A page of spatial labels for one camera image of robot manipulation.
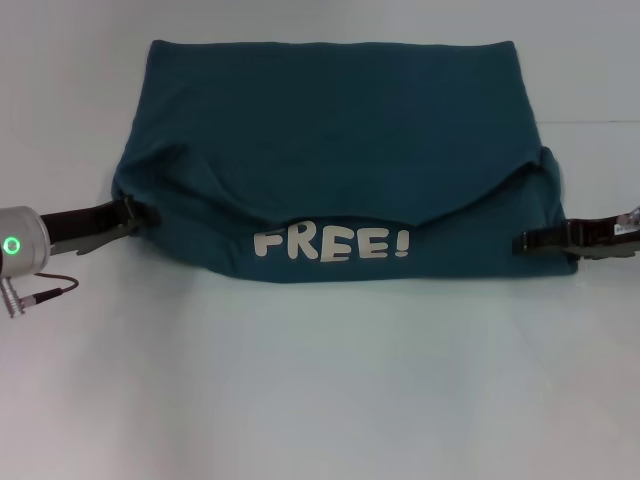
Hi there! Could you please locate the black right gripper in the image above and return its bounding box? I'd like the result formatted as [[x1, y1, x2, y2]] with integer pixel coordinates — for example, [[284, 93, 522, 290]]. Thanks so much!
[[512, 212, 640, 261]]

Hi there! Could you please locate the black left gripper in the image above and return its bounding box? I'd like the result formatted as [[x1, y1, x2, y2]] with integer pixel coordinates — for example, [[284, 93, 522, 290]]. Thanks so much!
[[38, 195, 162, 257]]

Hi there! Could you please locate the teal blue t-shirt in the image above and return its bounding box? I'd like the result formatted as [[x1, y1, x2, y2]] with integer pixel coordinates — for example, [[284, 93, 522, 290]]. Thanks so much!
[[108, 38, 580, 286]]

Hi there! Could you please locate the dark red left gripper cable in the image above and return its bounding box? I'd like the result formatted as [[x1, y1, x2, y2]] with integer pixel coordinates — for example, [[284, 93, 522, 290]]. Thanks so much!
[[0, 273, 81, 320]]

